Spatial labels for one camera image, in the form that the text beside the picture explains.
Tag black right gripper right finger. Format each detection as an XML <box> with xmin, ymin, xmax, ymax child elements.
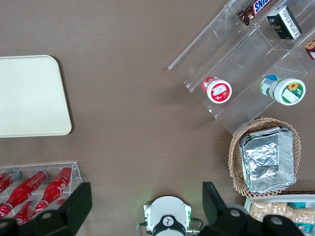
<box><xmin>198</xmin><ymin>181</ymin><xmax>313</xmax><ymax>236</ymax></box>

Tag beige rectangular plastic tray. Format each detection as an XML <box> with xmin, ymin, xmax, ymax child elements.
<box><xmin>0</xmin><ymin>54</ymin><xmax>72</xmax><ymax>138</ymax></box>

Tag light wicker basket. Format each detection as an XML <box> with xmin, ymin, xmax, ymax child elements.
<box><xmin>229</xmin><ymin>118</ymin><xmax>302</xmax><ymax>199</ymax></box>

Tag red cookie box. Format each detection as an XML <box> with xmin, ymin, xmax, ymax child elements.
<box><xmin>304</xmin><ymin>39</ymin><xmax>315</xmax><ymax>60</ymax></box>

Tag red cola bottle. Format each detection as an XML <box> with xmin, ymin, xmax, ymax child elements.
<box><xmin>0</xmin><ymin>172</ymin><xmax>22</xmax><ymax>195</ymax></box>
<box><xmin>12</xmin><ymin>200</ymin><xmax>37</xmax><ymax>226</ymax></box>
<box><xmin>0</xmin><ymin>169</ymin><xmax>48</xmax><ymax>218</ymax></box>
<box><xmin>35</xmin><ymin>166</ymin><xmax>73</xmax><ymax>212</ymax></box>

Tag clear pack of rice crackers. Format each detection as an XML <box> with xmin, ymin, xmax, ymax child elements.
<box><xmin>283</xmin><ymin>207</ymin><xmax>315</xmax><ymax>225</ymax></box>
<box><xmin>250</xmin><ymin>200</ymin><xmax>291</xmax><ymax>222</ymax></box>

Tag green lidded yogurt cup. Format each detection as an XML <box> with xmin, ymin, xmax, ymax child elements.
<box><xmin>259</xmin><ymin>74</ymin><xmax>307</xmax><ymax>106</ymax></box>

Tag brown Snickers chocolate bar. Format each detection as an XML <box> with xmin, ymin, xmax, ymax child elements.
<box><xmin>237</xmin><ymin>0</ymin><xmax>273</xmax><ymax>26</ymax></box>

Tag black and white small carton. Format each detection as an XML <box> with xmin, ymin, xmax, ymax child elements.
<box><xmin>266</xmin><ymin>6</ymin><xmax>303</xmax><ymax>40</ymax></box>

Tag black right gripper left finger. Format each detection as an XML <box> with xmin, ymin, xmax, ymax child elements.
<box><xmin>0</xmin><ymin>182</ymin><xmax>92</xmax><ymax>236</ymax></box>

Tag aluminium foil container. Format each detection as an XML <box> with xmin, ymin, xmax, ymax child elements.
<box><xmin>238</xmin><ymin>125</ymin><xmax>298</xmax><ymax>193</ymax></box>

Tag red lidded yogurt cup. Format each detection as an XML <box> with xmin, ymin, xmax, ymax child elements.
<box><xmin>202</xmin><ymin>76</ymin><xmax>233</xmax><ymax>104</ymax></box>

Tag white rectangular snack tray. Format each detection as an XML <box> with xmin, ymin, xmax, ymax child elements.
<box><xmin>243</xmin><ymin>194</ymin><xmax>315</xmax><ymax>236</ymax></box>

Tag clear acrylic bottle rack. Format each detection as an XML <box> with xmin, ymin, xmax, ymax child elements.
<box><xmin>0</xmin><ymin>161</ymin><xmax>83</xmax><ymax>222</ymax></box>

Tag clear acrylic stepped shelf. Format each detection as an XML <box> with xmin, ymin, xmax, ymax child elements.
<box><xmin>167</xmin><ymin>0</ymin><xmax>315</xmax><ymax>136</ymax></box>

